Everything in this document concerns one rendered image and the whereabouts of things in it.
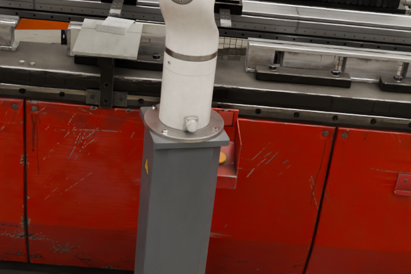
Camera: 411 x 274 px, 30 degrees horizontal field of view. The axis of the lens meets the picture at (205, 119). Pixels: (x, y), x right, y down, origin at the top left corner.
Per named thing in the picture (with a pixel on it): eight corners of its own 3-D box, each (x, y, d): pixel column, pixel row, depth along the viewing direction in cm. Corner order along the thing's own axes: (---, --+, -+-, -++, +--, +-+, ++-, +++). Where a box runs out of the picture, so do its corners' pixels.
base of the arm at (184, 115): (233, 140, 177) (243, 68, 168) (152, 144, 172) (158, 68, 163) (211, 103, 193) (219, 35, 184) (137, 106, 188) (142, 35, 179)
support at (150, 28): (134, 32, 239) (135, 22, 238) (134, 30, 240) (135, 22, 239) (179, 36, 240) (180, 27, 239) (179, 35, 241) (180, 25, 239)
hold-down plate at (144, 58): (74, 63, 236) (74, 54, 235) (76, 57, 241) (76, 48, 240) (170, 72, 238) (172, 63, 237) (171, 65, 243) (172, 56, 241)
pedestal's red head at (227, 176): (166, 185, 220) (171, 130, 212) (167, 156, 234) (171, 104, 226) (235, 189, 222) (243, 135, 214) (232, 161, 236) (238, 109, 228)
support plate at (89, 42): (71, 54, 214) (72, 51, 213) (84, 21, 237) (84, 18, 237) (136, 60, 215) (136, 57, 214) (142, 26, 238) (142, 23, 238)
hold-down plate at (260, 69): (255, 79, 239) (257, 71, 238) (254, 73, 244) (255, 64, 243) (350, 88, 241) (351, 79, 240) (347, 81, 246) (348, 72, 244)
